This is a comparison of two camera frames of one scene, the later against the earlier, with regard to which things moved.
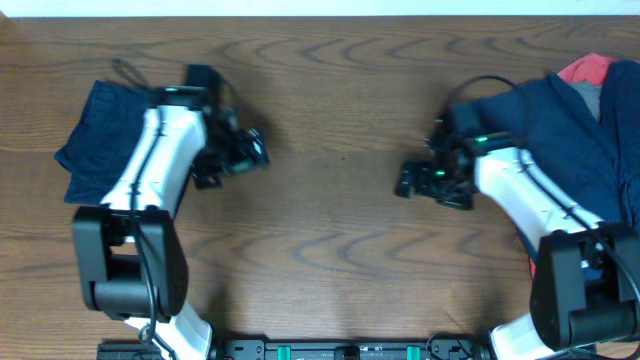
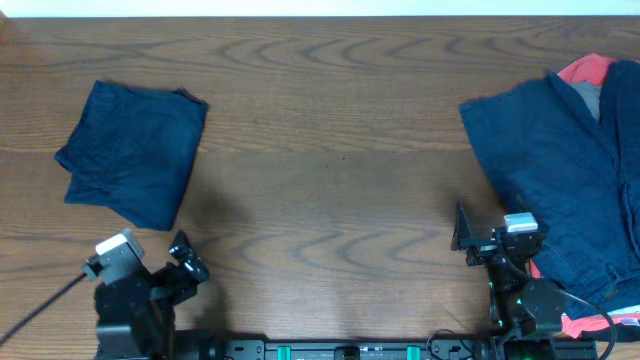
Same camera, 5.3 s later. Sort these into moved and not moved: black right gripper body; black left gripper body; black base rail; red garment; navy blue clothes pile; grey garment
Moved: black left gripper body; black right gripper body
Not moved: red garment; navy blue clothes pile; black base rail; grey garment
